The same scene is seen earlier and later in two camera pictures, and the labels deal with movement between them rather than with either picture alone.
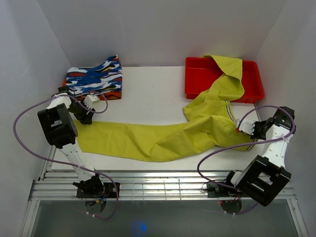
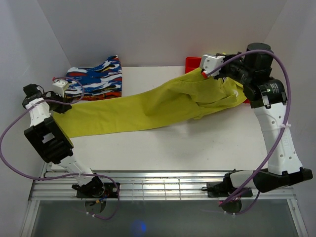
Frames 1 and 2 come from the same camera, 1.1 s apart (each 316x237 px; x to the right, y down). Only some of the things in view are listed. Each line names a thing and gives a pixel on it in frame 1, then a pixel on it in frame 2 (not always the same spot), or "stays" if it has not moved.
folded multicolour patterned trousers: x=105 y=78 stays
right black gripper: x=256 y=136 → x=228 y=57
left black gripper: x=83 y=118 → x=63 y=108
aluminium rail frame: x=59 y=185 stays
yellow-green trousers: x=209 y=124 → x=196 y=95
